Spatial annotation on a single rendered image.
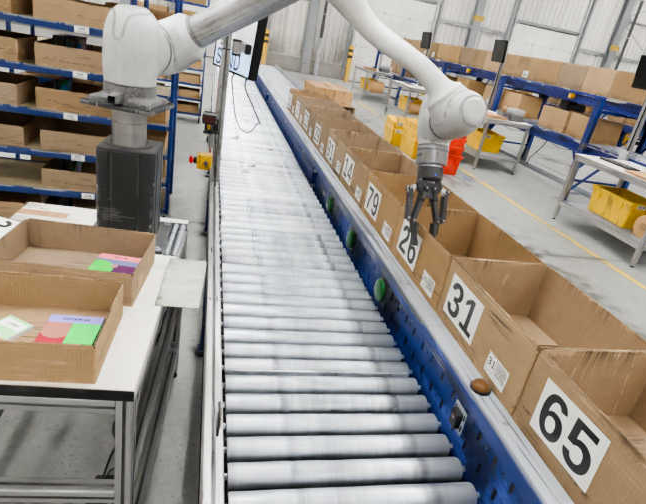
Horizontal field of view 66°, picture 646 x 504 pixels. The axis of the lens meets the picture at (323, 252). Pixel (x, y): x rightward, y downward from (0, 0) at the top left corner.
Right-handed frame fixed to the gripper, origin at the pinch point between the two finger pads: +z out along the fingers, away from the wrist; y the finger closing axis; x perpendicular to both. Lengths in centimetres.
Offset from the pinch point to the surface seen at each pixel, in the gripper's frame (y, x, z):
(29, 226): 114, -33, 9
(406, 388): 10.3, 22.2, 38.5
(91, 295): 90, -1, 23
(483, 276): -10.2, 18.0, 9.0
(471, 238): -28.1, -20.4, -0.1
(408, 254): 0.7, -7.2, 6.5
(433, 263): 0.6, 9.8, 7.2
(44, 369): 93, 24, 34
